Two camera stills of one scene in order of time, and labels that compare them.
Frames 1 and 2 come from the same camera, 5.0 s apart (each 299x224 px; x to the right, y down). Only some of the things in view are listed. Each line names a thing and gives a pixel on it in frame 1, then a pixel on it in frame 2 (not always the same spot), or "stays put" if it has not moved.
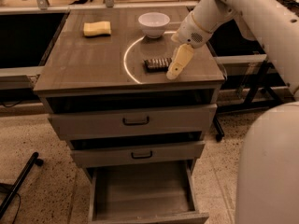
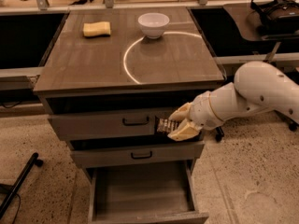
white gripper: x=191 y=32 → x=203 y=111
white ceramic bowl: x=154 y=23 stays put
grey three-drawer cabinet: x=135 y=131 stays put
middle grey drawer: x=140 y=153 stays put
